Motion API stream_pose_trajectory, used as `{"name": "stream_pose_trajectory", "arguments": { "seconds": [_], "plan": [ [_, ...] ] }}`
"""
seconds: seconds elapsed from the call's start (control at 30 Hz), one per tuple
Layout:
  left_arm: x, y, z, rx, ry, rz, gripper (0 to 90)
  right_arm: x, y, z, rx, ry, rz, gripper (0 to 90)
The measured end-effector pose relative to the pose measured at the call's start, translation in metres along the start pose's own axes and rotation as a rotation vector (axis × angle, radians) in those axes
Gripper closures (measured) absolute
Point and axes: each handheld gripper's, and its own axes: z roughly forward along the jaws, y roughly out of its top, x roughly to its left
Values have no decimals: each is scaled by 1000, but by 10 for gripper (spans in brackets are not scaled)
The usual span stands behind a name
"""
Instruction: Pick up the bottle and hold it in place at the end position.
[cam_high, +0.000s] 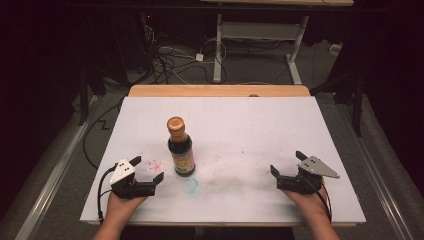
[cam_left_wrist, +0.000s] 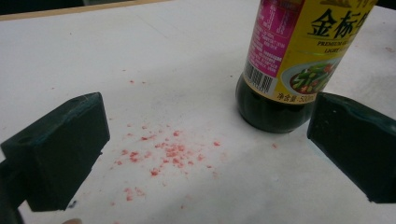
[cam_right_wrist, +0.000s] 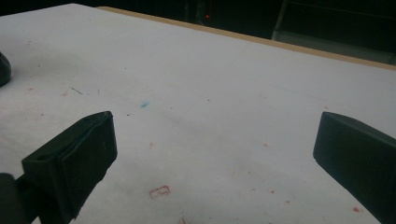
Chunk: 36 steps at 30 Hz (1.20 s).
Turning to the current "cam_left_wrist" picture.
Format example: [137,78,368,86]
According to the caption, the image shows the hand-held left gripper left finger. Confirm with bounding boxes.
[0,91,111,224]

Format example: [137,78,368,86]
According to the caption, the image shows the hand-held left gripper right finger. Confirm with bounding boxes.
[306,91,396,204]

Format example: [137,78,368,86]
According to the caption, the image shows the dark soy sauce bottle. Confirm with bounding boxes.
[234,0,378,134]

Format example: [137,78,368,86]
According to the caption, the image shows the scattered red crumbs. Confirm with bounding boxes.
[109,79,278,224]

